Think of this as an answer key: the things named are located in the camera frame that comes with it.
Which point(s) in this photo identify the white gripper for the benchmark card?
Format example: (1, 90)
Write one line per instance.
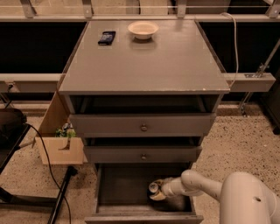
(167, 188)

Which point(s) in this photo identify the blue pepsi can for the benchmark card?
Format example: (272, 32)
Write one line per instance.
(153, 188)

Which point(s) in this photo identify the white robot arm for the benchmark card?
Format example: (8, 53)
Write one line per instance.
(243, 198)

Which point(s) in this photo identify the grey bottom drawer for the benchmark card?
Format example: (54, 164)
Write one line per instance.
(122, 196)

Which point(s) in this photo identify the grey drawer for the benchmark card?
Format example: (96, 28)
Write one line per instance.
(119, 154)
(122, 196)
(156, 125)

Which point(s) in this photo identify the grey middle drawer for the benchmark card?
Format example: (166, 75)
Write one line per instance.
(119, 154)

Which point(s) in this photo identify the grey top drawer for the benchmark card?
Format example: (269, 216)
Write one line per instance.
(156, 125)

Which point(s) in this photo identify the grey drawer cabinet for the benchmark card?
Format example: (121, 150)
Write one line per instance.
(172, 73)

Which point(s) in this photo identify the wooden box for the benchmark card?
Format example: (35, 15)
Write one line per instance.
(55, 147)

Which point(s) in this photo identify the green snack bags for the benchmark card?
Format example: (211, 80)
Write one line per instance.
(65, 131)

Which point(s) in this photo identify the black stand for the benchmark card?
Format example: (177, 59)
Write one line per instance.
(7, 198)

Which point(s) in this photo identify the black chair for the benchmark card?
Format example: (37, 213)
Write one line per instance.
(13, 128)

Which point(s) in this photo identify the white bowl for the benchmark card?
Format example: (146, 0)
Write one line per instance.
(143, 29)

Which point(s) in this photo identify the dark blue snack packet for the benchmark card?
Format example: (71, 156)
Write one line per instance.
(107, 38)

